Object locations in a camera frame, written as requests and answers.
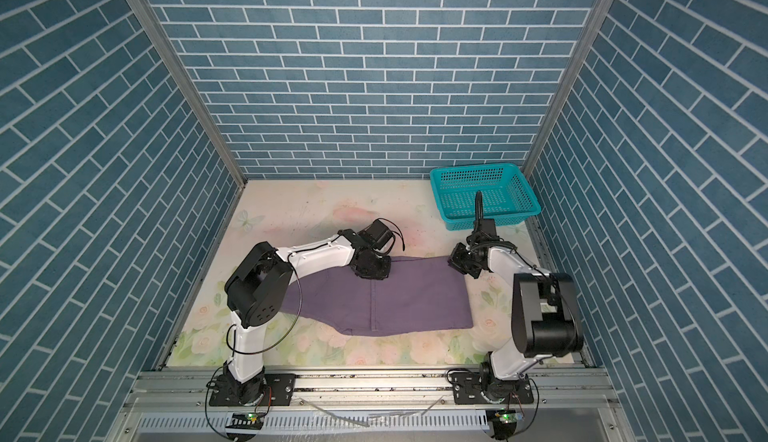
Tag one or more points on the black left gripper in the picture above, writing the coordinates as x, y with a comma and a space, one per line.
383, 273

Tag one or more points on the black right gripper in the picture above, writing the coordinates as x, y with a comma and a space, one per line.
456, 259

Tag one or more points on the purple trousers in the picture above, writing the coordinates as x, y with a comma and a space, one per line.
419, 295

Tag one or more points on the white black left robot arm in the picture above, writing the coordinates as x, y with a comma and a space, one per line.
256, 289

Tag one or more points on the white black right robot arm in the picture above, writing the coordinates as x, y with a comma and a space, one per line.
545, 322

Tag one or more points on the teal plastic basket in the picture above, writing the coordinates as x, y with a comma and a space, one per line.
507, 197

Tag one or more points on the left green circuit board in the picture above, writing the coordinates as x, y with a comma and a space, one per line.
246, 421

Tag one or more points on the green circuit board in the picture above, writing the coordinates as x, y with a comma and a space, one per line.
246, 421
504, 417

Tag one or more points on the right green circuit board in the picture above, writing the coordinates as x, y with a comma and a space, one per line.
504, 417

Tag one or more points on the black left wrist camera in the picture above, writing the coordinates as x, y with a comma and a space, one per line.
382, 235

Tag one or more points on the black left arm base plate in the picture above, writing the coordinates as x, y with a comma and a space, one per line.
264, 389

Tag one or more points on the loose clear cable tie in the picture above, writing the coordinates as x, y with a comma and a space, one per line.
366, 419

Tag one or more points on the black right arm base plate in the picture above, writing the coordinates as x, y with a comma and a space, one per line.
474, 388

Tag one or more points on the white vented cable duct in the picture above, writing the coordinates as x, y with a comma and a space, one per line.
312, 422

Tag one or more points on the aluminium front rail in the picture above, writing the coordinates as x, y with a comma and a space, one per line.
568, 386

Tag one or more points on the right rear aluminium corner post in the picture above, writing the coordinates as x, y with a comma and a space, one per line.
591, 28

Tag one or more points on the aluminium corner post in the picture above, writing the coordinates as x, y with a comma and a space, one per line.
591, 28
162, 44

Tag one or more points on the left rear aluminium corner post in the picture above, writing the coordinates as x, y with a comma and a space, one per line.
162, 44

